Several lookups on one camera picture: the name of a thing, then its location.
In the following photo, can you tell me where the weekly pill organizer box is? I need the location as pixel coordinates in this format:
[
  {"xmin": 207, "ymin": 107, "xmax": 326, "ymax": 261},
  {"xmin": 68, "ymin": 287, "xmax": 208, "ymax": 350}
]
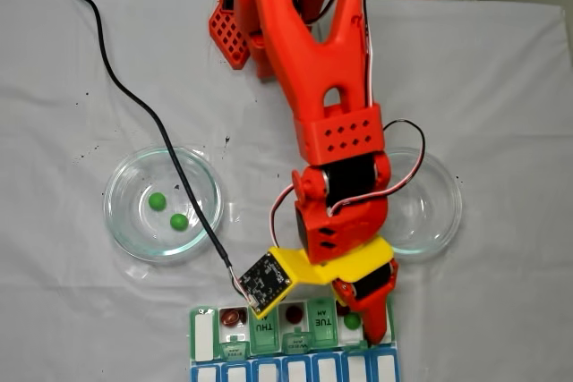
[{"xmin": 186, "ymin": 294, "xmax": 402, "ymax": 382}]

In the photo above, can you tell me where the clear glass bowl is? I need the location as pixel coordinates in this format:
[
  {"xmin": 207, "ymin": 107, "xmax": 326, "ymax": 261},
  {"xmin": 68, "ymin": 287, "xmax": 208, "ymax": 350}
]
[
  {"xmin": 102, "ymin": 145, "xmax": 225, "ymax": 263},
  {"xmin": 384, "ymin": 147, "xmax": 465, "ymax": 262}
]

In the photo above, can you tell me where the white tablecloth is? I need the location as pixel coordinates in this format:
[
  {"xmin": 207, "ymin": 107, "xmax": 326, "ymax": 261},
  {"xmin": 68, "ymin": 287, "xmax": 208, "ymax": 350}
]
[{"xmin": 0, "ymin": 0, "xmax": 573, "ymax": 382}]

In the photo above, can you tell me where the white red servo wire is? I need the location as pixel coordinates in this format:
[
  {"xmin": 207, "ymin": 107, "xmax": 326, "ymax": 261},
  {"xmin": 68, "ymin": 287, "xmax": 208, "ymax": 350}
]
[
  {"xmin": 329, "ymin": 118, "xmax": 426, "ymax": 217},
  {"xmin": 269, "ymin": 184, "xmax": 297, "ymax": 250}
]

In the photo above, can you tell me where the camera board on yellow mount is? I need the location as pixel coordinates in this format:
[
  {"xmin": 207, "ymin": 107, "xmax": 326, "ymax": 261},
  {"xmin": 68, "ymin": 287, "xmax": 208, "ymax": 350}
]
[{"xmin": 236, "ymin": 236, "xmax": 395, "ymax": 318}]

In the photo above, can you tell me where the black camera cable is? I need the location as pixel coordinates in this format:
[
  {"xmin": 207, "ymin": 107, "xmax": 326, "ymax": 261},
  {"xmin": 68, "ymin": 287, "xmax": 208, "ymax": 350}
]
[{"xmin": 52, "ymin": 0, "xmax": 234, "ymax": 272}]

